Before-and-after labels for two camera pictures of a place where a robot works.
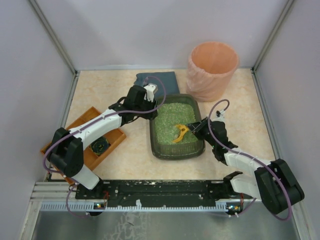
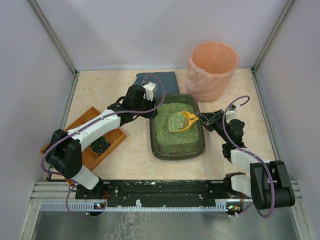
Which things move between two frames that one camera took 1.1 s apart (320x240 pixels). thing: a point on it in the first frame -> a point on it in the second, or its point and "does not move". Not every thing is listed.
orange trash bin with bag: (210, 68) does not move
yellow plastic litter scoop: (183, 129) -> (181, 121)
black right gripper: (200, 127) -> (210, 119)
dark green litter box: (172, 110) does not move
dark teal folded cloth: (166, 81) does not move
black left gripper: (151, 113) does not move
